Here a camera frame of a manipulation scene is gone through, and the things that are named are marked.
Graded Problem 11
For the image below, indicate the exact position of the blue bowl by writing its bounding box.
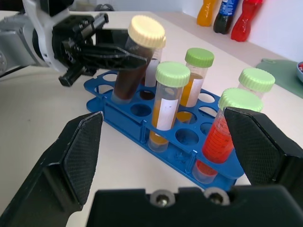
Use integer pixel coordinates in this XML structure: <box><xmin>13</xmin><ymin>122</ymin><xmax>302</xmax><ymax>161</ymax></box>
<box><xmin>296</xmin><ymin>61</ymin><xmax>303</xmax><ymax>83</ymax></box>

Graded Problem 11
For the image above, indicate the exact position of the orange soda bottle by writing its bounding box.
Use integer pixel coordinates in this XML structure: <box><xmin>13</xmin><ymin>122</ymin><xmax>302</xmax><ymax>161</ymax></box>
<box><xmin>196</xmin><ymin>0</ymin><xmax>221</xmax><ymax>27</ymax></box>

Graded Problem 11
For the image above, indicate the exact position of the green mat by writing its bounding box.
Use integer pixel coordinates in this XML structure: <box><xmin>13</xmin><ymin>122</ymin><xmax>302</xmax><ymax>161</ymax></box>
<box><xmin>255</xmin><ymin>58</ymin><xmax>303</xmax><ymax>99</ymax></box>

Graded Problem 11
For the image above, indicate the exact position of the dark cola bottle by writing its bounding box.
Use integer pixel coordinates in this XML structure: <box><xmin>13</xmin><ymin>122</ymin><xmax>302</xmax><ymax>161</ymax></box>
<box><xmin>213</xmin><ymin>0</ymin><xmax>240</xmax><ymax>35</ymax></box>

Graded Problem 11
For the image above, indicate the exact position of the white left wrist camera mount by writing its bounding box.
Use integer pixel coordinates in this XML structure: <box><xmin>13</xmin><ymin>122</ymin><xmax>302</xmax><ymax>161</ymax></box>
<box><xmin>22</xmin><ymin>0</ymin><xmax>79</xmax><ymax>72</ymax></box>

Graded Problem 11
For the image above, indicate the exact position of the brown tube with cream cap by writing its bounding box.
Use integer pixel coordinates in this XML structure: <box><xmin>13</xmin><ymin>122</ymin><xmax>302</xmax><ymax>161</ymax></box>
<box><xmin>111</xmin><ymin>15</ymin><xmax>167</xmax><ymax>105</ymax></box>

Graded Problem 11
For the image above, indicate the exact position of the red soda bottle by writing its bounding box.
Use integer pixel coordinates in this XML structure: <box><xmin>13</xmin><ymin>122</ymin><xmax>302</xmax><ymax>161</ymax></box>
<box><xmin>231</xmin><ymin>0</ymin><xmax>264</xmax><ymax>43</ymax></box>

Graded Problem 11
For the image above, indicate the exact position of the blue test tube rack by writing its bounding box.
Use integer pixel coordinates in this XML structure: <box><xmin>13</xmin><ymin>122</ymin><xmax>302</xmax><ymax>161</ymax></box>
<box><xmin>83</xmin><ymin>70</ymin><xmax>246</xmax><ymax>192</ymax></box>

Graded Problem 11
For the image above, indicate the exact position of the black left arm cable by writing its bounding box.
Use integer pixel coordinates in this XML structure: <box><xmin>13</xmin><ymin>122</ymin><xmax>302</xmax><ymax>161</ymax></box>
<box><xmin>0</xmin><ymin>65</ymin><xmax>27</xmax><ymax>79</ymax></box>

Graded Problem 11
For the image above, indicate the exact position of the red tube with green cap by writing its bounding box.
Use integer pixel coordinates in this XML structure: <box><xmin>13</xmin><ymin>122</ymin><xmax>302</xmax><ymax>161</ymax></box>
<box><xmin>192</xmin><ymin>87</ymin><xmax>264</xmax><ymax>184</ymax></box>

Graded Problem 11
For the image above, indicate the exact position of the clear tube with green cap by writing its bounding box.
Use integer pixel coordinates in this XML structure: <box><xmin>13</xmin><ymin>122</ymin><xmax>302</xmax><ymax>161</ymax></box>
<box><xmin>237</xmin><ymin>68</ymin><xmax>276</xmax><ymax>100</ymax></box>

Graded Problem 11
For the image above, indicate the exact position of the yellow tube with green cap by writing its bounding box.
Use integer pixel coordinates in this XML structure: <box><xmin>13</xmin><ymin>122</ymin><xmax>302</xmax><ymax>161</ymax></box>
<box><xmin>148</xmin><ymin>61</ymin><xmax>191</xmax><ymax>153</ymax></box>

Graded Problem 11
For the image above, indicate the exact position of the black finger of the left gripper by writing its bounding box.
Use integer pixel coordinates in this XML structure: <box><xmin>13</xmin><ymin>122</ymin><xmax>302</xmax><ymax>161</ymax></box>
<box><xmin>95</xmin><ymin>28</ymin><xmax>130</xmax><ymax>47</ymax></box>
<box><xmin>78</xmin><ymin>45</ymin><xmax>149</xmax><ymax>71</ymax></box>

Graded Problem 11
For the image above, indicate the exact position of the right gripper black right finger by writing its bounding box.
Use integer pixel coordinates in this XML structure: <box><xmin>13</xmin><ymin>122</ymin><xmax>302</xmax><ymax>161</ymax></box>
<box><xmin>223</xmin><ymin>106</ymin><xmax>303</xmax><ymax>207</ymax></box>

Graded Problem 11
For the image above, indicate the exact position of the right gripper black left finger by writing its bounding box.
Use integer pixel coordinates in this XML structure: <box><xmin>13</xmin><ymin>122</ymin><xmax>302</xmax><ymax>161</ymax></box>
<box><xmin>0</xmin><ymin>111</ymin><xmax>105</xmax><ymax>227</ymax></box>

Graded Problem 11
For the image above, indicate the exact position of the orange tube with green cap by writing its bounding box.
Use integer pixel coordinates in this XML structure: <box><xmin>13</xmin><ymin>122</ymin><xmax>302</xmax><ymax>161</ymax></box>
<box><xmin>176</xmin><ymin>47</ymin><xmax>215</xmax><ymax>125</ymax></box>

